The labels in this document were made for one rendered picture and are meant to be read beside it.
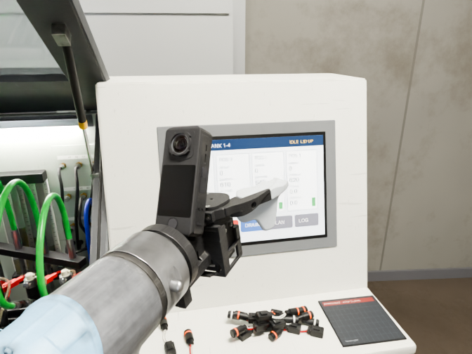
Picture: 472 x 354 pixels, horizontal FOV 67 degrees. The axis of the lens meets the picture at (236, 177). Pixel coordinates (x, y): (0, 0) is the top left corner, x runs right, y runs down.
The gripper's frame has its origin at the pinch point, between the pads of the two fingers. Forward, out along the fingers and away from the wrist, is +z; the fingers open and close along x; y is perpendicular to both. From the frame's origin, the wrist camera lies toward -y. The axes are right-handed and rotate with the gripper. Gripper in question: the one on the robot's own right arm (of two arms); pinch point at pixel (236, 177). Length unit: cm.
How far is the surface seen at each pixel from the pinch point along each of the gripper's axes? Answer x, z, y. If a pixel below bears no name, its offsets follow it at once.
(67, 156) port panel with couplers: -68, 31, 4
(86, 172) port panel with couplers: -64, 33, 10
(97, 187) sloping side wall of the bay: -50, 22, 10
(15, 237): -74, 13, 22
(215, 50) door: -70, 148, -26
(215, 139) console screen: -20.5, 35.4, 1.7
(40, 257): -44.5, -1.7, 16.5
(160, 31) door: -96, 135, -39
